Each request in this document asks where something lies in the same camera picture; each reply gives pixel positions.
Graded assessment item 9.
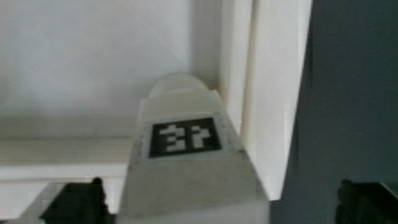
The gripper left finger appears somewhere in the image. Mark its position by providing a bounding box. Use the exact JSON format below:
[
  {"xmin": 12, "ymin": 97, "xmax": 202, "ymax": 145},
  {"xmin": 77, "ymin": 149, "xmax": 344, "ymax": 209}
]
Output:
[{"xmin": 15, "ymin": 177, "xmax": 113, "ymax": 224}]

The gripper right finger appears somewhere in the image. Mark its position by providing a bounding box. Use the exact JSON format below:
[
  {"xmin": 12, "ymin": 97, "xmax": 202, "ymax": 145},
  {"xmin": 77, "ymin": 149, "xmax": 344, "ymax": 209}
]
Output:
[{"xmin": 333, "ymin": 179, "xmax": 398, "ymax": 224}]

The white square tabletop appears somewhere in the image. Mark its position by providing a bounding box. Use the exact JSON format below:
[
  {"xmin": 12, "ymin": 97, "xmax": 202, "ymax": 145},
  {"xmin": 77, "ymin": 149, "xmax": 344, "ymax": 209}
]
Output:
[{"xmin": 0, "ymin": 0, "xmax": 232, "ymax": 163}]

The white L-shaped obstacle wall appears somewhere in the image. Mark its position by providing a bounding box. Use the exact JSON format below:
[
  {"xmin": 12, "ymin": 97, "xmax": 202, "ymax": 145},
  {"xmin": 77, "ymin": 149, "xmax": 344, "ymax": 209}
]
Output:
[{"xmin": 0, "ymin": 0, "xmax": 312, "ymax": 224}]

